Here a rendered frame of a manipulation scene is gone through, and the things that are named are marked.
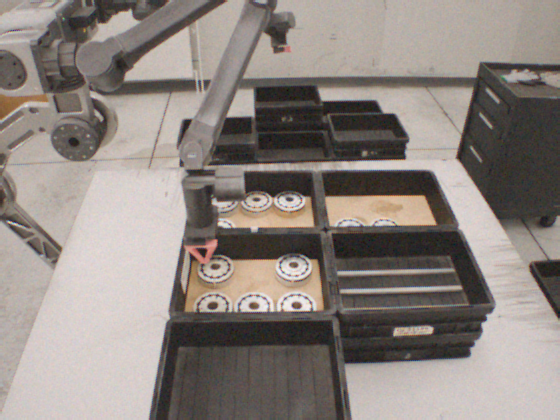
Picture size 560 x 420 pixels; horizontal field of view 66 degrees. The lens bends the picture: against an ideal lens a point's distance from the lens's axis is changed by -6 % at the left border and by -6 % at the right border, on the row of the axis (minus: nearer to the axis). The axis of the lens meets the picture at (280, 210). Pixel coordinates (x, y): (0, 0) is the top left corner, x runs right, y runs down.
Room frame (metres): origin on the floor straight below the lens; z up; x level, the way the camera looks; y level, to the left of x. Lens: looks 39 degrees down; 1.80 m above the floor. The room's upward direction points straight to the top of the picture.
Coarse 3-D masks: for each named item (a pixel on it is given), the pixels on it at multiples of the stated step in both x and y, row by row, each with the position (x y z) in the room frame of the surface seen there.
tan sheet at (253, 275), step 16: (192, 272) 0.90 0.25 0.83; (240, 272) 0.91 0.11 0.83; (256, 272) 0.91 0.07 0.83; (272, 272) 0.91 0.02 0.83; (192, 288) 0.84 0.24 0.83; (208, 288) 0.85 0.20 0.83; (224, 288) 0.85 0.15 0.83; (240, 288) 0.85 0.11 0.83; (256, 288) 0.85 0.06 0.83; (272, 288) 0.85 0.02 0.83; (288, 288) 0.85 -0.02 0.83; (304, 288) 0.85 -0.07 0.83; (320, 288) 0.85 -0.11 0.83; (192, 304) 0.79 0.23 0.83; (320, 304) 0.79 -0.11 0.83
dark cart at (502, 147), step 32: (480, 64) 2.40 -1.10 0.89; (512, 64) 2.42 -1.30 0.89; (544, 64) 2.44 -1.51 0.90; (480, 96) 2.35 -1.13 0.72; (512, 96) 2.01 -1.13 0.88; (544, 96) 1.99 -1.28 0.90; (480, 128) 2.26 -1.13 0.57; (512, 128) 1.97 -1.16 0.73; (544, 128) 1.99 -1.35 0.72; (480, 160) 2.13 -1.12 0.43; (512, 160) 1.98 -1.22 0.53; (544, 160) 1.99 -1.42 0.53; (480, 192) 2.06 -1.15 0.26; (512, 192) 1.99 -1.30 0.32; (544, 192) 2.00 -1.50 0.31; (544, 224) 2.05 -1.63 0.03
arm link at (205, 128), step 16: (256, 0) 0.98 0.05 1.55; (240, 16) 0.99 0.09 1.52; (256, 16) 0.99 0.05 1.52; (240, 32) 0.96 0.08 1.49; (256, 32) 0.97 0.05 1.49; (240, 48) 0.94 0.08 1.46; (224, 64) 0.91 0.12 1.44; (240, 64) 0.91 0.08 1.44; (224, 80) 0.89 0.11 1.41; (240, 80) 0.91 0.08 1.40; (208, 96) 0.87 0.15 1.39; (224, 96) 0.87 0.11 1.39; (208, 112) 0.84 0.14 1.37; (224, 112) 0.85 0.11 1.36; (192, 128) 0.81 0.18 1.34; (208, 128) 0.81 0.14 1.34; (208, 144) 0.79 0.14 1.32; (208, 160) 0.81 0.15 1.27
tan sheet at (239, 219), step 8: (272, 200) 1.24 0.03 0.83; (240, 208) 1.20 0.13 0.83; (272, 208) 1.20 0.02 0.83; (232, 216) 1.16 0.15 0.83; (240, 216) 1.15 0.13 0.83; (272, 216) 1.16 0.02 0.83; (280, 216) 1.16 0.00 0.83; (304, 216) 1.16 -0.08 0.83; (312, 216) 1.16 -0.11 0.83; (240, 224) 1.12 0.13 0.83; (248, 224) 1.12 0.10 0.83; (256, 224) 1.12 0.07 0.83; (264, 224) 1.12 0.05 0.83; (272, 224) 1.12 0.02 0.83; (280, 224) 1.12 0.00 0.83; (288, 224) 1.12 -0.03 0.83; (296, 224) 1.12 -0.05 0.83; (304, 224) 1.12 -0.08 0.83; (312, 224) 1.12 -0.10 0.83
